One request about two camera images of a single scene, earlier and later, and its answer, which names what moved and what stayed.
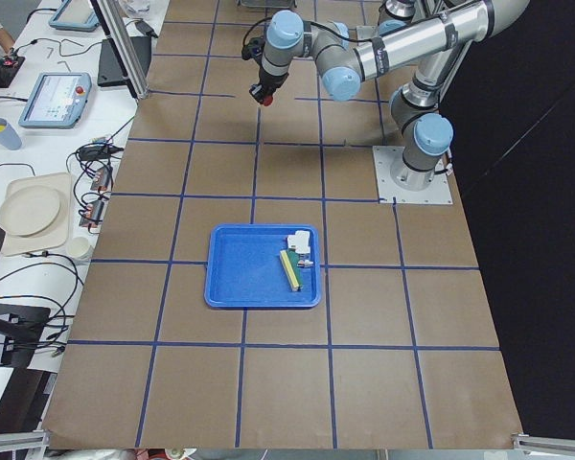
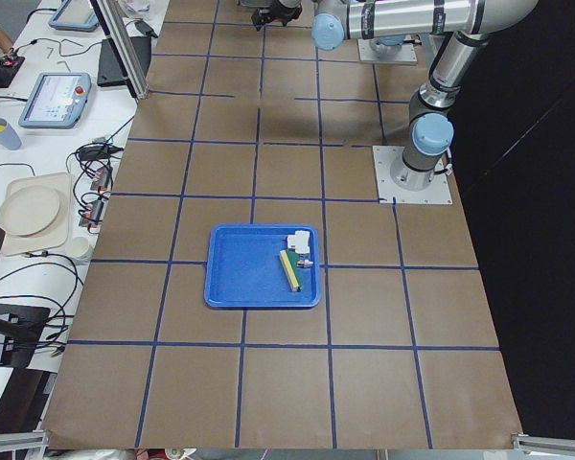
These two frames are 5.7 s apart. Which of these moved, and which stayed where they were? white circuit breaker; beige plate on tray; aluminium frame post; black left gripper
Moved: black left gripper
Stayed: beige plate on tray; white circuit breaker; aluminium frame post
